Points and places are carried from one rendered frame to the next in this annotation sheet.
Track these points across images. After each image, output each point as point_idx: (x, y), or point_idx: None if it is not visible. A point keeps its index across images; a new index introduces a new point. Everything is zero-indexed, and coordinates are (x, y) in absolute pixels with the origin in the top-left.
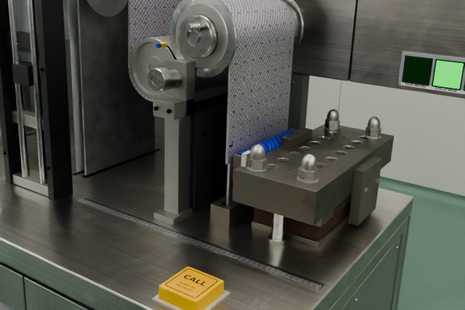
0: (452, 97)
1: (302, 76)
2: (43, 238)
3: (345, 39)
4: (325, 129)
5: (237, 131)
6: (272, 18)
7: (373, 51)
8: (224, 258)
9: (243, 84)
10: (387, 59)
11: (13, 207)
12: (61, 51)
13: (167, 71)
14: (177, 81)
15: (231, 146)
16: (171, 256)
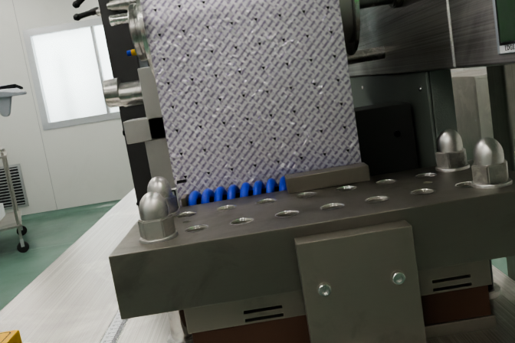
0: None
1: (424, 74)
2: (64, 269)
3: None
4: (434, 169)
5: (195, 160)
6: None
7: None
8: (95, 340)
9: (192, 88)
10: (483, 1)
11: (114, 240)
12: (134, 80)
13: (112, 82)
14: (132, 93)
15: (183, 182)
16: (74, 318)
